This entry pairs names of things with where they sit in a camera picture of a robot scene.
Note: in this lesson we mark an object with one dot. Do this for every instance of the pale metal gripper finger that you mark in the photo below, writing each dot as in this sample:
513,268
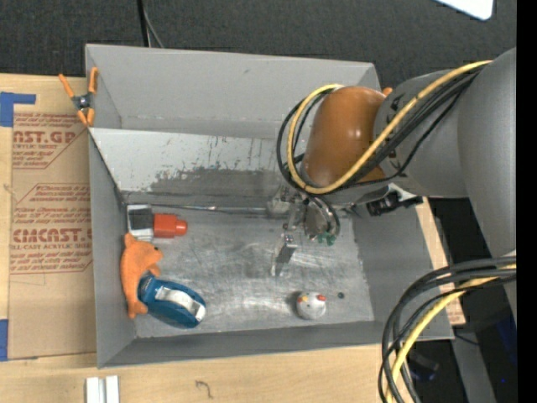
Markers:
286,253

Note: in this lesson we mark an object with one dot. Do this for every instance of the grey metal bin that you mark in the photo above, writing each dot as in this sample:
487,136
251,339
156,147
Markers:
235,263

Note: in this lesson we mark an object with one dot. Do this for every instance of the white ball with coloured spots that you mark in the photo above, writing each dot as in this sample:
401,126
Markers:
310,307

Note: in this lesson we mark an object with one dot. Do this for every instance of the blue tape dispenser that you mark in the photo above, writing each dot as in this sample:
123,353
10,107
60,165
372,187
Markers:
172,305

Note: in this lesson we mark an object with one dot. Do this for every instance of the orange plush toy fish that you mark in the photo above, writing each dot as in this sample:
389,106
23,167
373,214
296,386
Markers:
136,263

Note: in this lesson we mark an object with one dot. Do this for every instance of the brown cardboard board red print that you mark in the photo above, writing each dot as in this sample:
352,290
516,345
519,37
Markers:
46,208

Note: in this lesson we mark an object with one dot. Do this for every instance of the black cylinder on white bracket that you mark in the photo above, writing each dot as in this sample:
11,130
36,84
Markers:
384,205

